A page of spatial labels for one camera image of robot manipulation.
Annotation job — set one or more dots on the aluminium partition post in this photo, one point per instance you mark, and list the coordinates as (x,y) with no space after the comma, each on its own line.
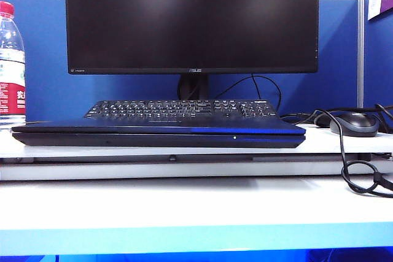
(360,50)

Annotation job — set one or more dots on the narrow blue partition panel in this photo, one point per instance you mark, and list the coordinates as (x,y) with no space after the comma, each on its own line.
(379,65)

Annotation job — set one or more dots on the wide blue partition panel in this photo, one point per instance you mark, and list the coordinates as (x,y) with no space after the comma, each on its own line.
(46,59)

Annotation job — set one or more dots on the black Hasee laptop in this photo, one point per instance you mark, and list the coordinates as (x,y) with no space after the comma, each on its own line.
(153,134)

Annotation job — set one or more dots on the black desktop keyboard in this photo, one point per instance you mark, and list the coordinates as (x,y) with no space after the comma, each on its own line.
(181,110)

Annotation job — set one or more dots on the black ASUS monitor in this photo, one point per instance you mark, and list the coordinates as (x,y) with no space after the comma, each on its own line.
(190,19)

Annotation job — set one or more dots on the clear water bottle red label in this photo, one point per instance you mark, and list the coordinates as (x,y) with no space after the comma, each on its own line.
(10,59)

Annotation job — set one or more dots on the black grey computer mouse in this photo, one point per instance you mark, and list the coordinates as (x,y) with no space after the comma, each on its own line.
(354,124)

